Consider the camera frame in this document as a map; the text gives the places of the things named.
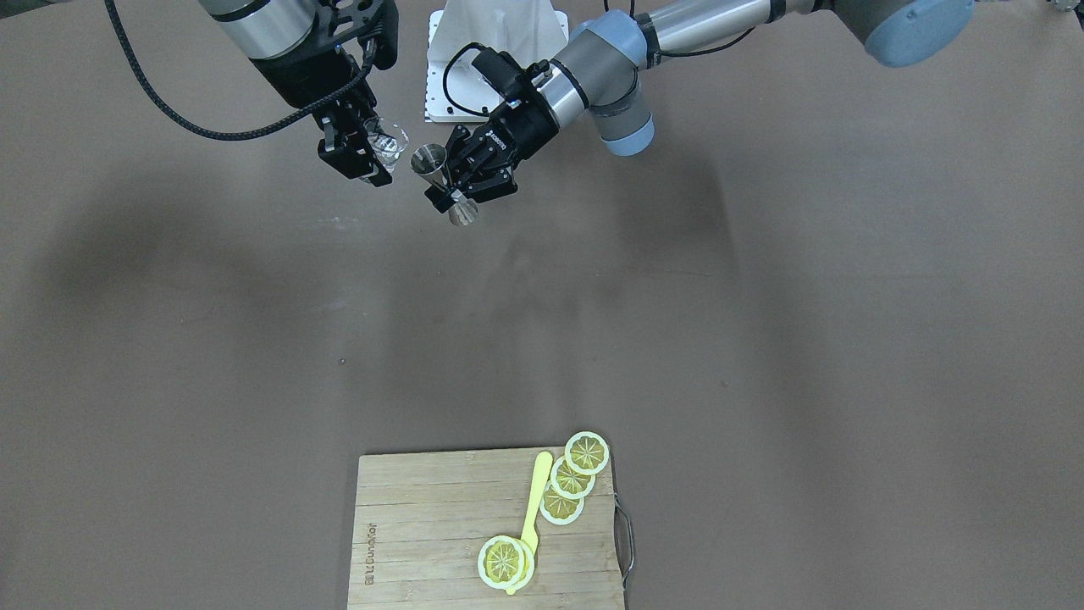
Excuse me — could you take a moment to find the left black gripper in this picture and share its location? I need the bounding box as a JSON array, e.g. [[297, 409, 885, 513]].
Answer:
[[423, 93, 559, 213]]

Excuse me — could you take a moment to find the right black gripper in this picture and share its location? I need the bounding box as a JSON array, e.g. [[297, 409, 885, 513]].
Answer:
[[254, 47, 399, 189]]

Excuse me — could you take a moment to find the clear glass measuring cup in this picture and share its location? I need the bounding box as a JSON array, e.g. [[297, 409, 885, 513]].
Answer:
[[363, 116, 409, 176]]

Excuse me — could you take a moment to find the steel jigger shaker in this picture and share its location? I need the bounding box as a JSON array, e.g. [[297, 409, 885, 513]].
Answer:
[[410, 143, 478, 228]]

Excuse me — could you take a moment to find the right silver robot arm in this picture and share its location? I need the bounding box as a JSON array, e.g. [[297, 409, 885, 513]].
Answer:
[[201, 1, 399, 189]]

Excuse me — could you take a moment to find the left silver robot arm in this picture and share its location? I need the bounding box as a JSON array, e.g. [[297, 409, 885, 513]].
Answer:
[[409, 1, 976, 215]]

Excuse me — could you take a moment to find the lemon slice top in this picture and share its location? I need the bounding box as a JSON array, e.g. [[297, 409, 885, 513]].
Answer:
[[564, 431, 611, 476]]

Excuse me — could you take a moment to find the bamboo cutting board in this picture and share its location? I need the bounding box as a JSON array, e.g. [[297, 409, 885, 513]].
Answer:
[[347, 447, 628, 609]]

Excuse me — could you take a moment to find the yellow plastic knife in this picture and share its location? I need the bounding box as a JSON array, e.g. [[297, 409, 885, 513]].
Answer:
[[505, 450, 554, 596]]

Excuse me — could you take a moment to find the lemon slice on knife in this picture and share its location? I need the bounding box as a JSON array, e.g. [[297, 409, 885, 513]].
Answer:
[[477, 535, 537, 595]]

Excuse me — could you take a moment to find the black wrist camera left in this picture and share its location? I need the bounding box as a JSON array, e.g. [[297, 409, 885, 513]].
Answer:
[[472, 46, 531, 104]]

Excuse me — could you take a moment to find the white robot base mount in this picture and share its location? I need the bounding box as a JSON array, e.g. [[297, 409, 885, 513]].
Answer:
[[420, 0, 570, 125]]

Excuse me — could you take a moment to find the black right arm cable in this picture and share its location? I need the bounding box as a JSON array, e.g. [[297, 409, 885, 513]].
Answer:
[[103, 0, 373, 142]]

